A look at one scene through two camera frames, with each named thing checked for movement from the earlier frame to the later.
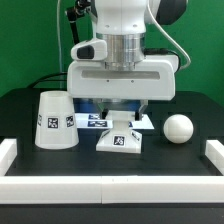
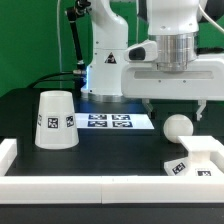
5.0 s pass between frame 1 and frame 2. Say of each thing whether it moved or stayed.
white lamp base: moved
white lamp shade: stayed
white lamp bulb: stayed
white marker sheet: stayed
